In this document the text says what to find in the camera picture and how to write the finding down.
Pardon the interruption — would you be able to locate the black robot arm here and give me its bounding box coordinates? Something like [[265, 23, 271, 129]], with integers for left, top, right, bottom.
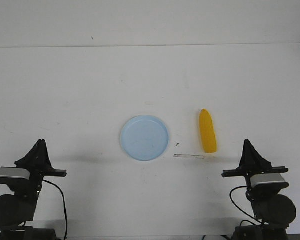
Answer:
[[221, 139, 297, 240], [0, 139, 67, 240]]

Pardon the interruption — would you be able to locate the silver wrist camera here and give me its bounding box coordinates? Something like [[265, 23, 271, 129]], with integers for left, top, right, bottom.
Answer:
[[0, 167, 31, 186], [250, 173, 289, 189]]

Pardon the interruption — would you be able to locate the yellow corn cob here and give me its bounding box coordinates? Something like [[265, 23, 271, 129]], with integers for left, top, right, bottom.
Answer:
[[199, 109, 218, 154]]

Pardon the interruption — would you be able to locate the light blue round plate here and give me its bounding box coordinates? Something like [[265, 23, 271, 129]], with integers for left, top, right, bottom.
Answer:
[[119, 115, 170, 162]]

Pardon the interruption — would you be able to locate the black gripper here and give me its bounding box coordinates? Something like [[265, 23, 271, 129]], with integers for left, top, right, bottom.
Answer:
[[12, 139, 67, 202], [221, 139, 289, 200]]

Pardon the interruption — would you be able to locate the clear tape strip horizontal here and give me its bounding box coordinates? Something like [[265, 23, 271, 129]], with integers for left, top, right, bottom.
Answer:
[[173, 153, 205, 160]]

